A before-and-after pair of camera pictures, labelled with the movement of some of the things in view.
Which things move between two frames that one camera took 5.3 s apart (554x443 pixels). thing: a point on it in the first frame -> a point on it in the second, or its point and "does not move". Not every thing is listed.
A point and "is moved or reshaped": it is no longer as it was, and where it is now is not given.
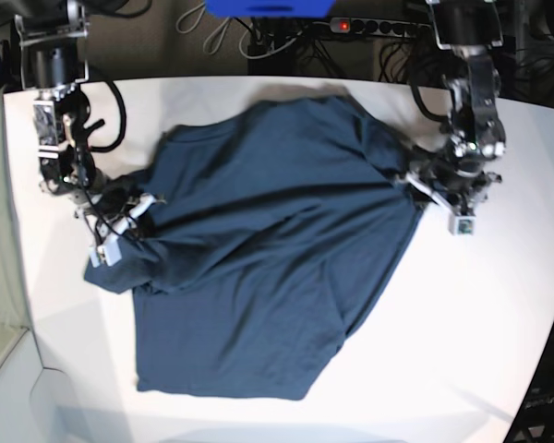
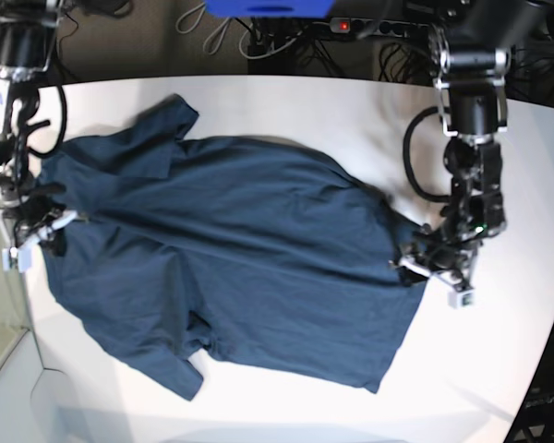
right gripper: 457,191 -> 432,254
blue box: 270,8 does not move
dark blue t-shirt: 263,227 is moved or reshaped
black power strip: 379,26 does not move
